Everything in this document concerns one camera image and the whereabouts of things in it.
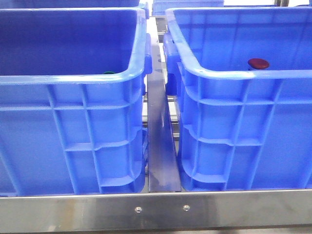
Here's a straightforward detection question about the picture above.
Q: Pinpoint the steel divider bar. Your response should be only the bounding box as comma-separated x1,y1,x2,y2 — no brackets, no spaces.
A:
147,34,182,193

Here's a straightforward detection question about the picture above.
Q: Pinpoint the back left blue bin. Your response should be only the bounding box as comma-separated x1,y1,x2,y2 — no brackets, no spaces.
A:
0,0,149,9

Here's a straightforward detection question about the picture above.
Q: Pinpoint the left blue plastic bin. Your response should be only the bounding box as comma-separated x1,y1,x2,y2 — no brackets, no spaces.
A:
0,8,152,197

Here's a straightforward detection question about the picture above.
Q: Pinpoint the blue plastic bin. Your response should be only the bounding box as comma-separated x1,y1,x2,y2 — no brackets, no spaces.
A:
164,6,312,191
0,8,152,197

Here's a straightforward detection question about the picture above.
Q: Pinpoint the rail screw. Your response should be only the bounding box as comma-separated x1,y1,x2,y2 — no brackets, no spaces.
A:
183,205,190,212
135,207,142,213

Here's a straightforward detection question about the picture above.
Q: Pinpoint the red push button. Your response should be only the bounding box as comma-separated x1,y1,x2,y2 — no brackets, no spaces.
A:
248,58,270,71

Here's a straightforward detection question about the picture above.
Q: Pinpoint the green push button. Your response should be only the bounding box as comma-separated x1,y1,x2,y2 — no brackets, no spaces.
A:
103,71,115,75

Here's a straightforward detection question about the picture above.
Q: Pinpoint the back right blue bin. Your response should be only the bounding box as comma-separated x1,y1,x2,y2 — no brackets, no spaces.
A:
152,0,225,16

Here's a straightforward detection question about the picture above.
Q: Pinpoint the right rail screw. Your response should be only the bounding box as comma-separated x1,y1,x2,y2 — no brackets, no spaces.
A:
183,205,190,212

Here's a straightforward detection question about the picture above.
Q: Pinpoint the left rail screw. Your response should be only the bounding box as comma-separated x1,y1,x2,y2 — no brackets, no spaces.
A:
135,207,142,213

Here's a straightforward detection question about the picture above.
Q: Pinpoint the steel front rail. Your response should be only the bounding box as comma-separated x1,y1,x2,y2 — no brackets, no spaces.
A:
0,190,312,233

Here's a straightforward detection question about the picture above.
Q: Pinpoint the right blue plastic bin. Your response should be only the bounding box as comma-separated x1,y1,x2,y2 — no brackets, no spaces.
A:
164,6,312,191

